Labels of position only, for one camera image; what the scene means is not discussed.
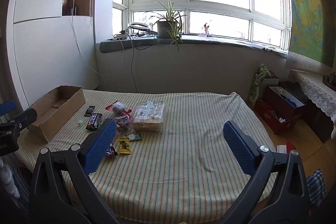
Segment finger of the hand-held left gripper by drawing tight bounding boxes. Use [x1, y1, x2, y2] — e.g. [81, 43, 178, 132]
[0, 100, 16, 117]
[0, 108, 38, 136]

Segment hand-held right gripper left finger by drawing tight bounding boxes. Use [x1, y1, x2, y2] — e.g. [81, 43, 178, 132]
[28, 118, 124, 224]

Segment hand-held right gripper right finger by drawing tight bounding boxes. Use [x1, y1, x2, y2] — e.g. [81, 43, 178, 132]
[223, 120, 311, 224]

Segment purple chocolate bar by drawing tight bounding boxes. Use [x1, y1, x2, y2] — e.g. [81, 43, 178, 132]
[104, 142, 119, 157]

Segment dark chocolate bar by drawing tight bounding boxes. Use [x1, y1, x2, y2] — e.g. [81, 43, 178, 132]
[86, 113, 103, 131]

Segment clear red-edged snack packet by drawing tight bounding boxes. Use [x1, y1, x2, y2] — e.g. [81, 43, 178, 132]
[113, 111, 133, 132]
[105, 101, 132, 115]

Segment brown cardboard box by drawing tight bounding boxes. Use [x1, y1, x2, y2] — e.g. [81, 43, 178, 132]
[26, 85, 87, 143]

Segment large clear biscuit pack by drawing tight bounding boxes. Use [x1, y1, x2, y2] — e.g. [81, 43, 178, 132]
[132, 101, 168, 132]

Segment person's left forearm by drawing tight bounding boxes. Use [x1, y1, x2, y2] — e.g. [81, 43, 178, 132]
[0, 157, 21, 199]

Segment green yellow snack packet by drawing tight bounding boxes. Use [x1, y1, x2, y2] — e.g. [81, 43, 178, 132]
[118, 137, 132, 156]

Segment red carton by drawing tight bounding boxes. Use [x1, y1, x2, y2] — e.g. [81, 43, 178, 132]
[254, 99, 290, 136]

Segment dark red storage box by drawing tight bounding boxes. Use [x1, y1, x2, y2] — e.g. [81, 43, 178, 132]
[263, 84, 306, 132]

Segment white cabinet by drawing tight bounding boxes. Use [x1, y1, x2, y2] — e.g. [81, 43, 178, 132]
[7, 0, 101, 115]

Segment striped blanket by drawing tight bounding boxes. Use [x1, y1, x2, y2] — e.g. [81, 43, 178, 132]
[16, 89, 281, 224]

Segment green printed bag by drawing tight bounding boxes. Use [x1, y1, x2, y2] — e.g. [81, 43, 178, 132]
[249, 64, 274, 106]

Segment blue plaid cloth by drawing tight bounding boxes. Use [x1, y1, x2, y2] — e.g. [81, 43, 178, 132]
[306, 168, 327, 207]

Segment white lace tablecloth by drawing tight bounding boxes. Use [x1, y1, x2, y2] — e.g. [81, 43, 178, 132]
[285, 53, 336, 140]

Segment small figurine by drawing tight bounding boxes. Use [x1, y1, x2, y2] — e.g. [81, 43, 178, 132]
[199, 23, 214, 38]

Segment potted spider plant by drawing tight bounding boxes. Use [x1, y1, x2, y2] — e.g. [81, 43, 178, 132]
[143, 0, 187, 52]

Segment grey cable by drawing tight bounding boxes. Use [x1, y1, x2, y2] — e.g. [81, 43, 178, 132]
[129, 34, 139, 91]

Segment black cables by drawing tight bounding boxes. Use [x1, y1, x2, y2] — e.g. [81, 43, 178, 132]
[131, 30, 158, 51]

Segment white ring light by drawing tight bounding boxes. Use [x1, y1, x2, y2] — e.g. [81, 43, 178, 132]
[128, 22, 153, 32]

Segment yellow wall poster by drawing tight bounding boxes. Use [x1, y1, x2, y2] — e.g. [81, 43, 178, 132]
[280, 0, 336, 67]

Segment white window frame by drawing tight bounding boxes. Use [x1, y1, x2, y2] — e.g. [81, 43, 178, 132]
[112, 0, 292, 54]

